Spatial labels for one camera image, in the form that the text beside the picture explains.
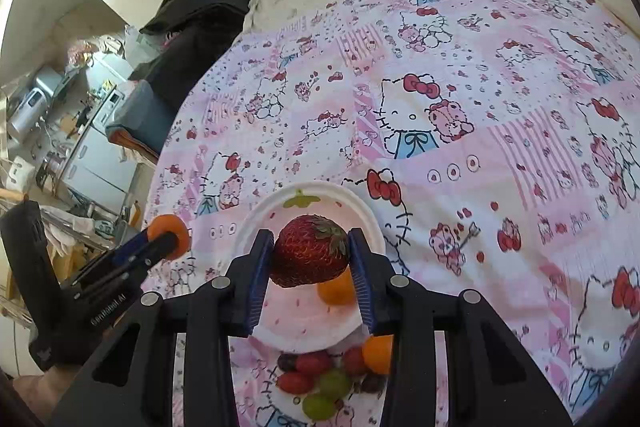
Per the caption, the white refrigerator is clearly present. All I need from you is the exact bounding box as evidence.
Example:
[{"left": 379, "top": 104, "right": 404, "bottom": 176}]
[{"left": 60, "top": 122, "right": 138, "bottom": 210}]

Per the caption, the white paper plate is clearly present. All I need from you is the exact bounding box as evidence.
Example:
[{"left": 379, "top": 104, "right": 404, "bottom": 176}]
[{"left": 234, "top": 180, "right": 387, "bottom": 354}]

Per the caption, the white cloth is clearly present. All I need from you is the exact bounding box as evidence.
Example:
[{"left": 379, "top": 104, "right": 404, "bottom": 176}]
[{"left": 40, "top": 204, "right": 101, "bottom": 258}]

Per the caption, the pink printed blanket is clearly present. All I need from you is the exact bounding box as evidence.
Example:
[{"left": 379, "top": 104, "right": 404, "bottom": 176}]
[{"left": 142, "top": 0, "right": 640, "bottom": 427}]

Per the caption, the red strawberry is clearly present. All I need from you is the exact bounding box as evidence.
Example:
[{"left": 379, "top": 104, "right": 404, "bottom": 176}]
[{"left": 268, "top": 214, "right": 351, "bottom": 289}]

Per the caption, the red cherry tomato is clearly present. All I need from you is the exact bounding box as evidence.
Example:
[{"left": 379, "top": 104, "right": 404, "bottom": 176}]
[
  {"left": 341, "top": 346, "right": 368, "bottom": 377},
  {"left": 295, "top": 350, "right": 332, "bottom": 375},
  {"left": 276, "top": 372, "right": 316, "bottom": 395}
]

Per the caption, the person's left forearm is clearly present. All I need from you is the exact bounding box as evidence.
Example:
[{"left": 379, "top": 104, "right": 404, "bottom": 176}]
[{"left": 10, "top": 364, "right": 76, "bottom": 427}]

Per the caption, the black cloth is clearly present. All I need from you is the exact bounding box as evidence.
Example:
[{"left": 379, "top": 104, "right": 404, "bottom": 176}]
[{"left": 127, "top": 0, "right": 256, "bottom": 113}]

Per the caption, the wooden shelf frame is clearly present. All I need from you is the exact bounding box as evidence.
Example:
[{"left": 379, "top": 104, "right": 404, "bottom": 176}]
[{"left": 52, "top": 247, "right": 101, "bottom": 284}]

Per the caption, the pale box-shaped appliance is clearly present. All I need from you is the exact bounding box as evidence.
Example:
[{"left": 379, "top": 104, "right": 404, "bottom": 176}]
[{"left": 85, "top": 52, "right": 133, "bottom": 90}]

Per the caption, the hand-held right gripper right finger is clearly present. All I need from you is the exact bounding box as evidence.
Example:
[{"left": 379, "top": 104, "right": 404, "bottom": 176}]
[{"left": 347, "top": 227, "right": 573, "bottom": 427}]

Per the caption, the green grape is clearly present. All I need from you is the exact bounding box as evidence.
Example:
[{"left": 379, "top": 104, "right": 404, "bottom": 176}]
[
  {"left": 301, "top": 393, "right": 337, "bottom": 421},
  {"left": 317, "top": 368, "right": 352, "bottom": 399}
]

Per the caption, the blue-grey folded cushion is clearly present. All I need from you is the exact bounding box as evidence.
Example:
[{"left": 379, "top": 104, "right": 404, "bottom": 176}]
[{"left": 105, "top": 80, "right": 176, "bottom": 158}]

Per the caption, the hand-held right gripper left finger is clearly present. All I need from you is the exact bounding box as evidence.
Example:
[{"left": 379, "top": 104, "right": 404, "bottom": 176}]
[{"left": 47, "top": 229, "right": 276, "bottom": 427}]

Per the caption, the small orange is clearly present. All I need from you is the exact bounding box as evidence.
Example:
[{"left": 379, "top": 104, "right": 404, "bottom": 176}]
[
  {"left": 317, "top": 267, "right": 357, "bottom": 306},
  {"left": 362, "top": 334, "right": 394, "bottom": 375},
  {"left": 148, "top": 214, "right": 192, "bottom": 260}
]

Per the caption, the silver rice cooker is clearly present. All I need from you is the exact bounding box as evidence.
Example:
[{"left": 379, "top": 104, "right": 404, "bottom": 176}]
[{"left": 7, "top": 87, "right": 48, "bottom": 135}]

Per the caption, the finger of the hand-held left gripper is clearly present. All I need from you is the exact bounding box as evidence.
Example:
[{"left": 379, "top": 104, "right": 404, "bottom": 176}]
[
  {"left": 112, "top": 231, "right": 181, "bottom": 266},
  {"left": 72, "top": 248, "right": 174, "bottom": 301}
]

